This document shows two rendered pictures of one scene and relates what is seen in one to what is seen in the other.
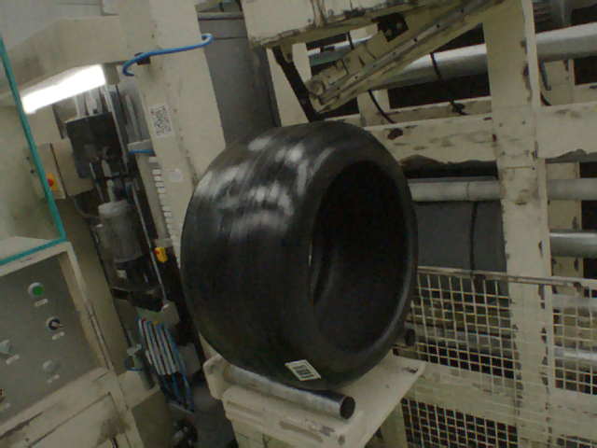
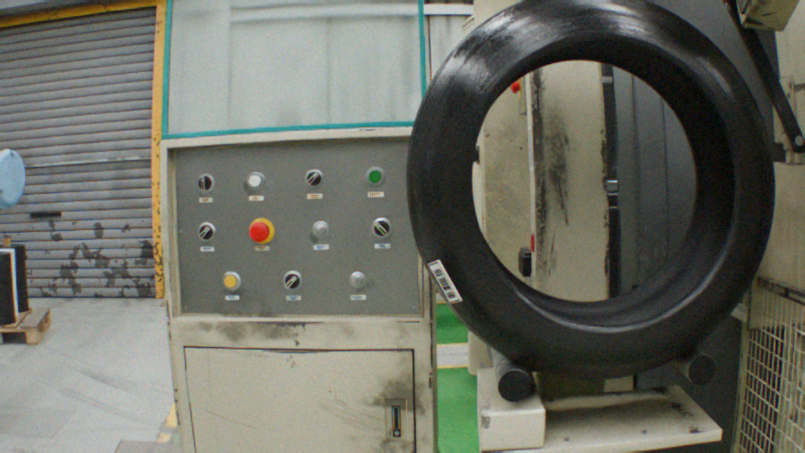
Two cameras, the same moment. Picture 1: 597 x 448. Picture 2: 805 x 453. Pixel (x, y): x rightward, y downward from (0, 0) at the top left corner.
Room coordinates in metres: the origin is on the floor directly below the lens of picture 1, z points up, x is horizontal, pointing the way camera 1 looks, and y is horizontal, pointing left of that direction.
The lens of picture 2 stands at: (-0.16, -1.01, 1.19)
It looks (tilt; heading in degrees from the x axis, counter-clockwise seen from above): 3 degrees down; 51
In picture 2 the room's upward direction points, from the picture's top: 1 degrees counter-clockwise
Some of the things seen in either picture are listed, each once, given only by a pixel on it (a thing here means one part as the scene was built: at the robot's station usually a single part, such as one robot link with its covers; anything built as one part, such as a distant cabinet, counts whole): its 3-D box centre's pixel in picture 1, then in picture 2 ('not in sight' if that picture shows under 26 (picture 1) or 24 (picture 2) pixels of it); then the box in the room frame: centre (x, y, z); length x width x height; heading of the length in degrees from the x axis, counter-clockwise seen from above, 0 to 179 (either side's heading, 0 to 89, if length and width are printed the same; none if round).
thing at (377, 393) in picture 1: (326, 389); (594, 420); (1.04, 0.02, 0.80); 0.37 x 0.36 x 0.02; 138
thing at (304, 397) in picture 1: (284, 387); (508, 364); (0.93, 0.10, 0.90); 0.35 x 0.05 x 0.05; 48
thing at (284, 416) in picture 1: (288, 411); (508, 404); (0.93, 0.11, 0.83); 0.36 x 0.09 x 0.06; 48
